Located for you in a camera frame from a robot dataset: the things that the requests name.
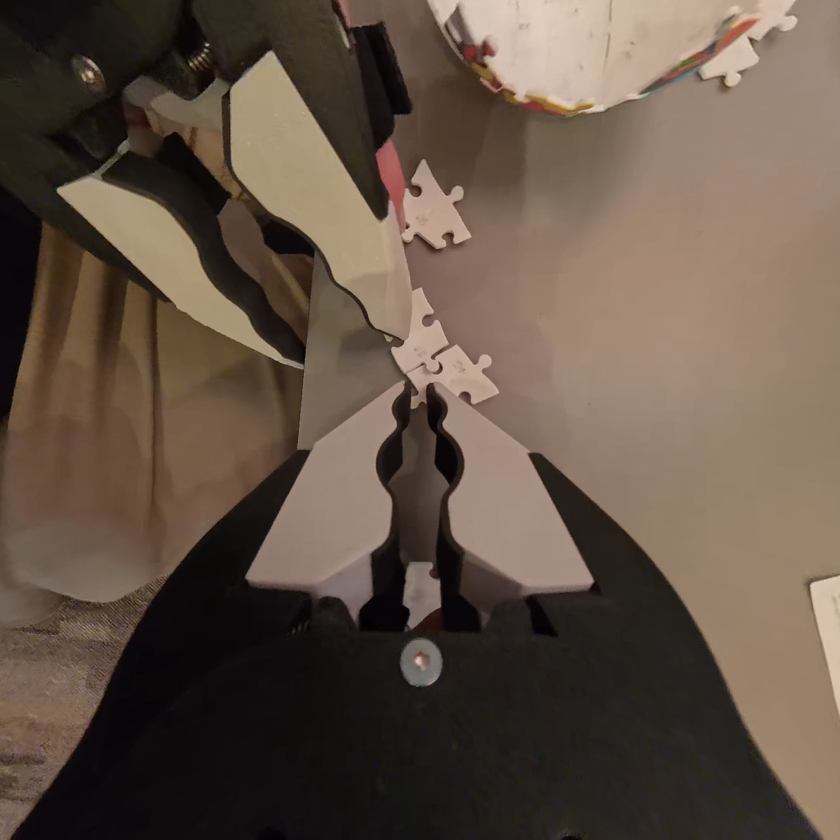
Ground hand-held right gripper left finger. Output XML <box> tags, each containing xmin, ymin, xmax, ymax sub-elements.
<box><xmin>245</xmin><ymin>381</ymin><xmax>411</xmax><ymax>632</ymax></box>

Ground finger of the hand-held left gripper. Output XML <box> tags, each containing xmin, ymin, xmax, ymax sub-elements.
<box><xmin>58</xmin><ymin>134</ymin><xmax>307</xmax><ymax>367</ymax></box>
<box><xmin>222</xmin><ymin>51</ymin><xmax>414</xmax><ymax>343</ymax></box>

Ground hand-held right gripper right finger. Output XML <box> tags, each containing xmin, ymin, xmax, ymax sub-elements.
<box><xmin>425</xmin><ymin>382</ymin><xmax>596</xmax><ymax>632</ymax></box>

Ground white puzzle piece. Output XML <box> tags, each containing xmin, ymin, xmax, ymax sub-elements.
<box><xmin>403</xmin><ymin>561</ymin><xmax>438</xmax><ymax>626</ymax></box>
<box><xmin>391</xmin><ymin>289</ymin><xmax>451</xmax><ymax>376</ymax></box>
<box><xmin>399</xmin><ymin>159</ymin><xmax>473</xmax><ymax>251</ymax></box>
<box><xmin>409</xmin><ymin>344</ymin><xmax>500</xmax><ymax>409</ymax></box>

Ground white partly built puzzle ball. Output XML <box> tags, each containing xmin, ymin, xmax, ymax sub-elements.
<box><xmin>427</xmin><ymin>0</ymin><xmax>799</xmax><ymax>118</ymax></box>

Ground person's left hand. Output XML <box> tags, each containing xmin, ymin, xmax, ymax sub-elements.
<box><xmin>377</xmin><ymin>139</ymin><xmax>406</xmax><ymax>221</ymax></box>

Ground person's beige trousers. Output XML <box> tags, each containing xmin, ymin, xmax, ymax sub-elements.
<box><xmin>0</xmin><ymin>125</ymin><xmax>316</xmax><ymax>603</ymax></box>

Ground white paper sheet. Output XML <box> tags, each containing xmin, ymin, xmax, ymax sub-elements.
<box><xmin>808</xmin><ymin>575</ymin><xmax>840</xmax><ymax>658</ymax></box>

